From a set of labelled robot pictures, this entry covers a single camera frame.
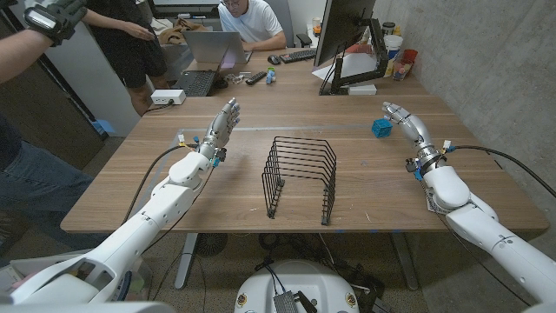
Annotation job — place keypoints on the person in white T-shirt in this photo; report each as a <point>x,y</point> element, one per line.
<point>252,21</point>

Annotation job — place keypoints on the blue floor marker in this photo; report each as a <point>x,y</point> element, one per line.
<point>103,127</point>

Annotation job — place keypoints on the grey table leg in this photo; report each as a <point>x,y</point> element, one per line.
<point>187,261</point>
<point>404,261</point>

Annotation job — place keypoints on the eyeglasses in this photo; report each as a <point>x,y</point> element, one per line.
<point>234,78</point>

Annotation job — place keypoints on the black keyboard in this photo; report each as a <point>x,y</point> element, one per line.
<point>297,56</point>

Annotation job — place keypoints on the grey office chair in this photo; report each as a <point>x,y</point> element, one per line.
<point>282,17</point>

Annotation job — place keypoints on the flat white box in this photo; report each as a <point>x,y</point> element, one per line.
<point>362,89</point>

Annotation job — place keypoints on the black laptop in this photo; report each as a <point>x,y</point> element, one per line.
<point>195,82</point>

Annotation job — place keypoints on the white paper cup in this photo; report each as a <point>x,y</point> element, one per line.
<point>393,43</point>

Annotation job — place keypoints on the white paper sheet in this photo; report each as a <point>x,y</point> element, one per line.
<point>354,65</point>

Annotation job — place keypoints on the black computer mouse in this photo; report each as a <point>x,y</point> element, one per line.
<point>273,60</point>

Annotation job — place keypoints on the red cup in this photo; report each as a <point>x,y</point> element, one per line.
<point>410,55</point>

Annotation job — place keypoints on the silver open laptop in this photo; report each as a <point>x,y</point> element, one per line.
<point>208,45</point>

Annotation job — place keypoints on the black monitor stand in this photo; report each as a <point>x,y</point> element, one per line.
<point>381,52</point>

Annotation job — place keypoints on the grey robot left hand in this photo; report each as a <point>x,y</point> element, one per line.
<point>219,130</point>

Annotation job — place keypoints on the blue cube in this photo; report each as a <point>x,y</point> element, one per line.
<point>381,128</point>

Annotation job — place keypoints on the dark lidded jar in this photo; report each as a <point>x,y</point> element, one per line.
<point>388,28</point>

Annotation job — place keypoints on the person in black clothes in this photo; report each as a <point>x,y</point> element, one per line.
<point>130,52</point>

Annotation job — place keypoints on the black remote control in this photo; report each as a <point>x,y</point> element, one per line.
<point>256,77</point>

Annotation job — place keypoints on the white calculator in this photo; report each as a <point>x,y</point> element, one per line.
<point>431,202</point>

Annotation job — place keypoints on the small blue toy figure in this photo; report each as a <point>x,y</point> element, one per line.
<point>270,76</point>

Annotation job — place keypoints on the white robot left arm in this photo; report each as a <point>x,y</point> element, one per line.
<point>169,204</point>

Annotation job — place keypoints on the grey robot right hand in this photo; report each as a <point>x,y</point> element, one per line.
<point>417,130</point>

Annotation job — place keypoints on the brown jacket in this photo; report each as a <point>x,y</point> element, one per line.
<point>176,35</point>

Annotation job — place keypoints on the white power box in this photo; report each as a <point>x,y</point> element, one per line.
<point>168,96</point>

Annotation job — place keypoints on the black computer monitor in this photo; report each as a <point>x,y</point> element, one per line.
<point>343,26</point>

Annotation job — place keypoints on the black grey teleoperation glove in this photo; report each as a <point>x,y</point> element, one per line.
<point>52,21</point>

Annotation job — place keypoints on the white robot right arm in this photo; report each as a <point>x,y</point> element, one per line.
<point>478,221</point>

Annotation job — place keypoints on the round black fan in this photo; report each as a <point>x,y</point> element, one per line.
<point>210,244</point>

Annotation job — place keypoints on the white robot torso base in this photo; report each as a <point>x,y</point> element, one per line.
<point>313,282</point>

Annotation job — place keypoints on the clear plastic container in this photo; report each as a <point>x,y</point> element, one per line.
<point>400,71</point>

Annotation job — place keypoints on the bare person forearm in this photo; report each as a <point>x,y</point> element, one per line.
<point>17,54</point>

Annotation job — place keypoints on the dark wooden cabinet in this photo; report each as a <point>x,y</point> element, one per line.
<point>43,117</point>

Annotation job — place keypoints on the person in blue jeans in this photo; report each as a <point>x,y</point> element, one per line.
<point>39,187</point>

